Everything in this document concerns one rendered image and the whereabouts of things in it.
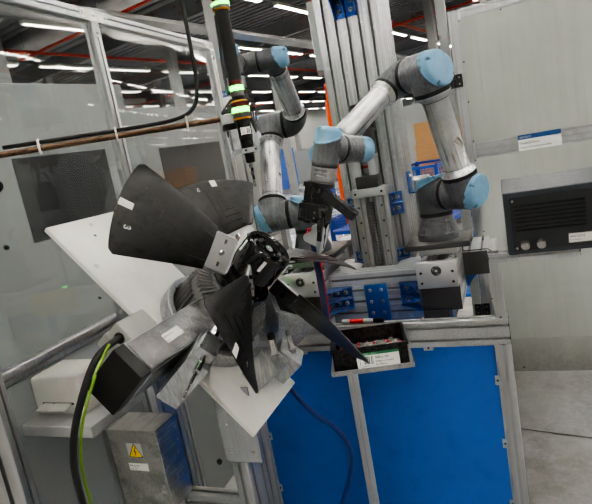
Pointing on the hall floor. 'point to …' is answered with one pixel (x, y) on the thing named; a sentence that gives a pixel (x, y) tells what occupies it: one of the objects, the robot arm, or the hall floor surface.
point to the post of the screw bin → (363, 438)
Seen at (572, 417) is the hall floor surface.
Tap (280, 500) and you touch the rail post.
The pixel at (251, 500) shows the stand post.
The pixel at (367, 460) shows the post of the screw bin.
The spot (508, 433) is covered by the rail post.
